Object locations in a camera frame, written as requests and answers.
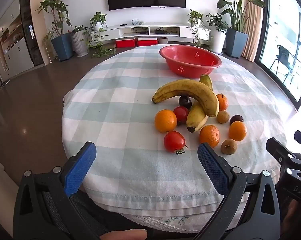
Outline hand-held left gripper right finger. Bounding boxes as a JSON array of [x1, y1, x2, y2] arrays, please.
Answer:
[[193, 142, 281, 240]]

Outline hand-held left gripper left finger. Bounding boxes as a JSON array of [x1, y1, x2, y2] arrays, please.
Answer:
[[13, 141, 108, 240]]

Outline yellow banana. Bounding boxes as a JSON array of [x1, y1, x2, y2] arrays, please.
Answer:
[[152, 79, 220, 117], [186, 74, 213, 133]]

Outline red tomato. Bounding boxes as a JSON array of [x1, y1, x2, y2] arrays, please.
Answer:
[[164, 131, 187, 155], [173, 106, 189, 125]]

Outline red plastic colander bowl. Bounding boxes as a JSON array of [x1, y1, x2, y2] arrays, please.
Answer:
[[159, 44, 222, 79]]

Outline person's left hand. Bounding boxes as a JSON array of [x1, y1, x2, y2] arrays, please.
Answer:
[[99, 229, 148, 240]]

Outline front brown kiwi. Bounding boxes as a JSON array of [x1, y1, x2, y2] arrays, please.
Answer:
[[221, 139, 237, 155]]

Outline dark purple plum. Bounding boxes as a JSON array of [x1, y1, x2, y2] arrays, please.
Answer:
[[230, 114, 244, 126], [178, 96, 192, 110]]

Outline brown longan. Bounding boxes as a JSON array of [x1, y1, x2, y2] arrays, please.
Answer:
[[216, 110, 230, 124]]

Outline checkered light green tablecloth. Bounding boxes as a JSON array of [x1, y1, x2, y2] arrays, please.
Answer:
[[62, 44, 288, 218]]

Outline large orange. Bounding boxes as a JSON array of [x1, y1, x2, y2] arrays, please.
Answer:
[[155, 109, 178, 133]]

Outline small orange with stem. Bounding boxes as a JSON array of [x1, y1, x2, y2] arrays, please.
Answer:
[[215, 93, 229, 111]]

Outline white embroidered lace tablecloth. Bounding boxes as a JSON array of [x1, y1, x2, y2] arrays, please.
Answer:
[[123, 197, 251, 231]]

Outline black outdoor chair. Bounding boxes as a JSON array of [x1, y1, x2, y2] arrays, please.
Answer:
[[269, 44, 297, 85]]

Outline large-leaf plant in dark pot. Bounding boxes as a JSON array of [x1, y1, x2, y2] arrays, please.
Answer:
[[204, 0, 266, 58]]

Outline glass sliding door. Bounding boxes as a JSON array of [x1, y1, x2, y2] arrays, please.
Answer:
[[255, 0, 301, 110]]

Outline plant in tall white pot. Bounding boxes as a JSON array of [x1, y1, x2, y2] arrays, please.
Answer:
[[206, 13, 228, 54]]

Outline tall plant in blue pot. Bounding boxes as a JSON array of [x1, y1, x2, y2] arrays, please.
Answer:
[[35, 0, 74, 62]]

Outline plant in white ribbed pot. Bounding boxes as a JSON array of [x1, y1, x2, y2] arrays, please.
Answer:
[[71, 25, 89, 57]]

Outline beige curtain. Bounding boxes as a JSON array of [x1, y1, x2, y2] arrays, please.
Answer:
[[242, 0, 263, 63]]

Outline red storage box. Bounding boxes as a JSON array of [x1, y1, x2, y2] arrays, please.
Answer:
[[137, 37, 158, 47], [115, 38, 136, 48]]

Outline white low television console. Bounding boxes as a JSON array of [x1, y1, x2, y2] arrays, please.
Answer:
[[90, 22, 211, 47]]

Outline trailing pothos in white pot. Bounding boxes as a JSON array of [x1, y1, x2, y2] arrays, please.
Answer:
[[87, 12, 116, 58]]

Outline trailing plant on console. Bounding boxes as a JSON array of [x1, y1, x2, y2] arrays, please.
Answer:
[[187, 9, 208, 47]]

